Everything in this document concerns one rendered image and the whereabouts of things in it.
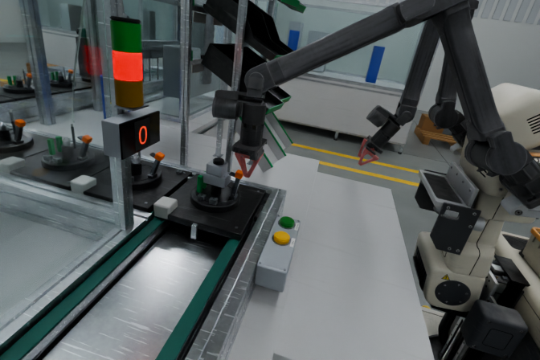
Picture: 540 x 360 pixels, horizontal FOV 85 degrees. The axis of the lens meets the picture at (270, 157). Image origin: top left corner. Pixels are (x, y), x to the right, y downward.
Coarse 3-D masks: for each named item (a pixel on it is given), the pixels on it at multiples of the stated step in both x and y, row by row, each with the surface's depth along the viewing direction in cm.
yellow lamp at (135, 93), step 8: (120, 80) 54; (120, 88) 54; (128, 88) 54; (136, 88) 55; (120, 96) 55; (128, 96) 55; (136, 96) 55; (120, 104) 55; (128, 104) 55; (136, 104) 56
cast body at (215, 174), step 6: (210, 162) 79; (216, 162) 78; (222, 162) 78; (210, 168) 78; (216, 168) 78; (222, 168) 78; (204, 174) 80; (210, 174) 79; (216, 174) 78; (222, 174) 79; (228, 174) 81; (204, 180) 80; (210, 180) 80; (216, 180) 79; (222, 180) 79; (228, 180) 81; (222, 186) 79
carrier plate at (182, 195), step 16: (176, 192) 84; (240, 192) 89; (256, 192) 91; (176, 208) 77; (192, 208) 78; (240, 208) 81; (256, 208) 84; (208, 224) 73; (224, 224) 74; (240, 224) 75
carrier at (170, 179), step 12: (132, 168) 86; (144, 168) 91; (168, 168) 97; (132, 180) 82; (144, 180) 85; (156, 180) 86; (168, 180) 90; (180, 180) 91; (144, 192) 82; (156, 192) 83; (168, 192) 84; (144, 204) 77
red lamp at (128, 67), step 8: (112, 56) 53; (120, 56) 52; (128, 56) 52; (136, 56) 53; (120, 64) 52; (128, 64) 52; (136, 64) 53; (120, 72) 53; (128, 72) 53; (136, 72) 54; (128, 80) 54; (136, 80) 54
